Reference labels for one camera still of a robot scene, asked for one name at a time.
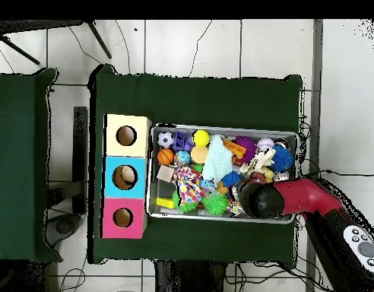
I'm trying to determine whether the small orange basketball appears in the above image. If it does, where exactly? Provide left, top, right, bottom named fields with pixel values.
left=157, top=148, right=175, bottom=166

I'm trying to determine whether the thin black floor cable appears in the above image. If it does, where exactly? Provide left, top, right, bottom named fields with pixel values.
left=188, top=19, right=214, bottom=78

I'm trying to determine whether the dark green table cloth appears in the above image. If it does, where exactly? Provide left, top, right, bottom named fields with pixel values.
left=0, top=67, right=63, bottom=263
left=87, top=63, right=303, bottom=265

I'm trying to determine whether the black power cable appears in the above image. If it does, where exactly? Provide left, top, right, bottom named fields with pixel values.
left=300, top=168, right=374, bottom=189

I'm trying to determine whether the orange plastic block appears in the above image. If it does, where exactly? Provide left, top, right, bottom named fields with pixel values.
left=221, top=138, right=247, bottom=167

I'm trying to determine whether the black stand with legs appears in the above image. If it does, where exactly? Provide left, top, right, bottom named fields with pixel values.
left=0, top=19, right=113, bottom=66

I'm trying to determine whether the black and white soccer ball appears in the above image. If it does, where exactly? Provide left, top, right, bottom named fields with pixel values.
left=157, top=130, right=176, bottom=149

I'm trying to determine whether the grey rounded base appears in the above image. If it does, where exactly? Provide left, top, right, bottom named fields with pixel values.
left=45, top=212, right=83, bottom=247

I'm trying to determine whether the mint green knitted cloth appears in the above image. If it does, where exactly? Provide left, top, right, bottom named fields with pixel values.
left=201, top=134, right=234, bottom=185

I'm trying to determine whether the shallow clear mesh bin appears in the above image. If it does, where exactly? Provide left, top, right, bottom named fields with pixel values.
left=145, top=122, right=300, bottom=225

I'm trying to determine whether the yellow ball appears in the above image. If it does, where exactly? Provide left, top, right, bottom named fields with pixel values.
left=192, top=129, right=211, bottom=148

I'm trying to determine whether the green fuzzy ball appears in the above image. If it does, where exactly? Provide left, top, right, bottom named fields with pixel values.
left=201, top=192, right=230, bottom=216

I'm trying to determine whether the blue fuzzy ball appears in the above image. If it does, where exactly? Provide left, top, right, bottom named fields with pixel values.
left=220, top=170, right=244, bottom=188
left=268, top=144, right=294, bottom=173

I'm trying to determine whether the white baseball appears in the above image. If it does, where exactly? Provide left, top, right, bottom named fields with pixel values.
left=255, top=137, right=275, bottom=154

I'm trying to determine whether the wooden box with three holes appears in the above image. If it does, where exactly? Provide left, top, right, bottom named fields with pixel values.
left=98, top=113, right=153, bottom=240

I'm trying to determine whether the black upright panel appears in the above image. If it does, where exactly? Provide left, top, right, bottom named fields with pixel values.
left=72, top=106, right=89, bottom=215

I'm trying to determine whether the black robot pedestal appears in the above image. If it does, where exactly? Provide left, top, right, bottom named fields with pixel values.
left=154, top=259, right=229, bottom=292

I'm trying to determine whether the purple spiky ball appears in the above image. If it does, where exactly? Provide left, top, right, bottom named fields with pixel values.
left=234, top=135, right=257, bottom=163

